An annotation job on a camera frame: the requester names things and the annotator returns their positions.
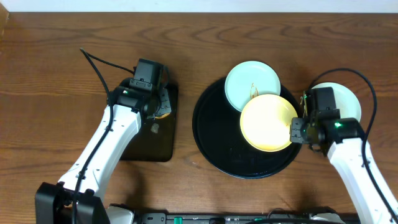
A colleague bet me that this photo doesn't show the light blue plate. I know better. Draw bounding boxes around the light blue plate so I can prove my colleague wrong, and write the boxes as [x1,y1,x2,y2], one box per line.
[224,61,281,112]
[312,82,362,122]

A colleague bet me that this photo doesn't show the yellow plate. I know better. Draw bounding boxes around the yellow plate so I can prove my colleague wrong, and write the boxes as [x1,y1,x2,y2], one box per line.
[239,94,298,152]

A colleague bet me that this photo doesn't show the light blue plate top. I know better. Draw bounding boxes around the light blue plate top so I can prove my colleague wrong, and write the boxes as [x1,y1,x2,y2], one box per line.
[224,61,281,112]

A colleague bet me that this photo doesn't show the orange green sponge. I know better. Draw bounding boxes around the orange green sponge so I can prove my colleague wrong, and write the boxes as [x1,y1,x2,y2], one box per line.
[155,113,170,119]

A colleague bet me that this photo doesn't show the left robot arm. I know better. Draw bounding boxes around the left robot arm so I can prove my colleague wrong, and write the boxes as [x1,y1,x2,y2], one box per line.
[35,78,178,223]

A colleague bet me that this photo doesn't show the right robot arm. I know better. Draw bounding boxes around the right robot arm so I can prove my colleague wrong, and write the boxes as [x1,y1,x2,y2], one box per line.
[290,88,397,223]

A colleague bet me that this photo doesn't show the black rectangular tray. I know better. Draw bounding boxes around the black rectangular tray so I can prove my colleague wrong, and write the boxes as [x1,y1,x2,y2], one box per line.
[121,84,178,162]

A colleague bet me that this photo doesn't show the black round tray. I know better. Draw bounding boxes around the black round tray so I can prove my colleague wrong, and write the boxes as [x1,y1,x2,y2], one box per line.
[192,78,302,179]

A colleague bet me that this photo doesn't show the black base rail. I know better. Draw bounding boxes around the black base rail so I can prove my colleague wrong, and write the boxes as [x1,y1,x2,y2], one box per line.
[133,212,352,224]

